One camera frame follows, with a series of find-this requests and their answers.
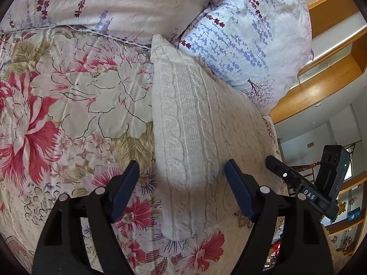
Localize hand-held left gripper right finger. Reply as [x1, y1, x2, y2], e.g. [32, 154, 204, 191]
[224, 159, 334, 275]

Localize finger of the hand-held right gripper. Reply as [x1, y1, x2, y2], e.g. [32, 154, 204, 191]
[265, 155, 303, 189]

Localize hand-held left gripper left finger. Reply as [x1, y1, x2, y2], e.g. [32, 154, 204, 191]
[31, 160, 141, 275]

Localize beige cable-knit sweater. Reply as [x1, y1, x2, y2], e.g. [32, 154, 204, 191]
[150, 34, 283, 241]

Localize wooden shelf unit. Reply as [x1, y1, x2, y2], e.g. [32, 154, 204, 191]
[323, 170, 367, 257]

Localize wooden headboard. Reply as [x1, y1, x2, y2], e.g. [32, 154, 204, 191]
[270, 0, 367, 124]

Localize red floral blanket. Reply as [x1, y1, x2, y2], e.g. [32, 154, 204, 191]
[0, 26, 289, 275]

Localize blue floral pillow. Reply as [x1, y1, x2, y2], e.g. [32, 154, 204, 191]
[172, 0, 314, 118]

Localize white floral pillow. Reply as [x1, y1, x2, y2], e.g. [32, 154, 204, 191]
[0, 0, 253, 52]

